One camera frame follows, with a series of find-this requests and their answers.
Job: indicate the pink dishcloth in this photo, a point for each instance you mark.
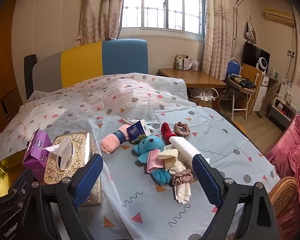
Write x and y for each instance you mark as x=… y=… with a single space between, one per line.
x=112 y=141

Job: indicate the patterned plastic tablecloth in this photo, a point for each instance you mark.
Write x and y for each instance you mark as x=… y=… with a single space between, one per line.
x=133 y=207

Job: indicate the blue Tempo tissue pack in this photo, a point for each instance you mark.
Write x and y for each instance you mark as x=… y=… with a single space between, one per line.
x=138 y=131

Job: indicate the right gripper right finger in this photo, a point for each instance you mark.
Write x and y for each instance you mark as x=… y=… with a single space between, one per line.
x=225 y=197

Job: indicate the blue folding chair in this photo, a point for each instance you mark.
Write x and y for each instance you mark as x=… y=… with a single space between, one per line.
x=237 y=84

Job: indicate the cream folded cloth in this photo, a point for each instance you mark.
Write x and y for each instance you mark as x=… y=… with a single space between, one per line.
x=169 y=157

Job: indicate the pink ruffled bedding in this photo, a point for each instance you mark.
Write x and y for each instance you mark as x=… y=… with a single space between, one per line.
x=285 y=155

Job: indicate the grey yellow blue sofa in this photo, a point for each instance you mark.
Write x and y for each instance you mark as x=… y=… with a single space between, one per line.
x=75 y=65

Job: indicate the blue plush toy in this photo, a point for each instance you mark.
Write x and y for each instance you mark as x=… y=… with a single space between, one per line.
x=148 y=150

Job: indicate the white bag under desk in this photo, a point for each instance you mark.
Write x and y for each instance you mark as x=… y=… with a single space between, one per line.
x=204 y=94

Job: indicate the boxes on desk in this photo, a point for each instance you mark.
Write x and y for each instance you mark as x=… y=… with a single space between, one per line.
x=182 y=62

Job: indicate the wooden desk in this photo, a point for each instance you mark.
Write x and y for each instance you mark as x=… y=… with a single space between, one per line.
x=198 y=80

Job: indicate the purple tissue box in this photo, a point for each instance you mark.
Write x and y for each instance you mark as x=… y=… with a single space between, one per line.
x=36 y=154

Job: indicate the left beige curtain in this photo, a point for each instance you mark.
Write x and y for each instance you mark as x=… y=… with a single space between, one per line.
x=100 y=20

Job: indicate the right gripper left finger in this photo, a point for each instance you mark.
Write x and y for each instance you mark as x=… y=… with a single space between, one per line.
x=74 y=193

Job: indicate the window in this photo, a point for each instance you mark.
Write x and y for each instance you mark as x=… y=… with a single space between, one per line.
x=182 y=16

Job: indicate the black television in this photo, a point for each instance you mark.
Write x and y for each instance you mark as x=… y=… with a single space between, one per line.
x=252 y=53

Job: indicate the white round fan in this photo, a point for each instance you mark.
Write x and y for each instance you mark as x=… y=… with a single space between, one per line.
x=262 y=64

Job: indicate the mauve satin scrunchie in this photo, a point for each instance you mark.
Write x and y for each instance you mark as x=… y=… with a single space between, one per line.
x=182 y=177

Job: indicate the white waffle cloth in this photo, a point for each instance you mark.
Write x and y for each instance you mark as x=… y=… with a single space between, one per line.
x=182 y=192

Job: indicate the right beige curtain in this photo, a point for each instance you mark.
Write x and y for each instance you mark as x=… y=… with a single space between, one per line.
x=217 y=38

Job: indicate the gold tray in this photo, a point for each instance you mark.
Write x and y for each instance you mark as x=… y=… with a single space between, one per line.
x=10 y=170

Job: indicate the red Christmas sock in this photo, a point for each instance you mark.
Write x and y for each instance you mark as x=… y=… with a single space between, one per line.
x=166 y=133

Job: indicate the beige curtain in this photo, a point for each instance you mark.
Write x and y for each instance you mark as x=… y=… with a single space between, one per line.
x=100 y=20
x=217 y=38

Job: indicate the patterned scrunchie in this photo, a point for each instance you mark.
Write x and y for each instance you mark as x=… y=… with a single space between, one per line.
x=181 y=129

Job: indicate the gold embossed tissue box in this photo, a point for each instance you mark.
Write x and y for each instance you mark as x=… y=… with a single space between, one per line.
x=67 y=154

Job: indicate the rattan chair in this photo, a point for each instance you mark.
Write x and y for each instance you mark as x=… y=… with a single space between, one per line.
x=285 y=202

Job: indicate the white packaged towel roll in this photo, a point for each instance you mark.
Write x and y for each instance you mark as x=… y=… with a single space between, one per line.
x=186 y=150

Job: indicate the air conditioner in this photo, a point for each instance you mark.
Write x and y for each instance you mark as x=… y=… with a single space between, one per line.
x=279 y=16

